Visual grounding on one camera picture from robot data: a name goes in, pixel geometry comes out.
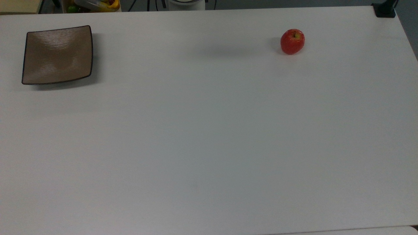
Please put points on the clear plastic fruit container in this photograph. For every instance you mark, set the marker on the clear plastic fruit container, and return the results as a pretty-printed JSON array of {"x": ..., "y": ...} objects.
[{"x": 98, "y": 5}]

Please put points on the green fruit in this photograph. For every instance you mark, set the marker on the green fruit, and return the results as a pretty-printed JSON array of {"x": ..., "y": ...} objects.
[{"x": 72, "y": 8}]

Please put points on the beige board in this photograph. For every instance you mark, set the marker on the beige board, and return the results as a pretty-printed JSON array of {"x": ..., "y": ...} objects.
[{"x": 18, "y": 6}]

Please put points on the red apple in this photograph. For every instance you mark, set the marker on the red apple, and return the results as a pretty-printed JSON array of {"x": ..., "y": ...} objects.
[{"x": 292, "y": 42}]

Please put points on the black table clamp mount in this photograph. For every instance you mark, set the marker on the black table clamp mount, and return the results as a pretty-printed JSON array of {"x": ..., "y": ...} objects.
[{"x": 384, "y": 10}]

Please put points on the brown square ceramic plate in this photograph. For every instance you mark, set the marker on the brown square ceramic plate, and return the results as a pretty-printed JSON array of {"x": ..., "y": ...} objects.
[{"x": 57, "y": 55}]

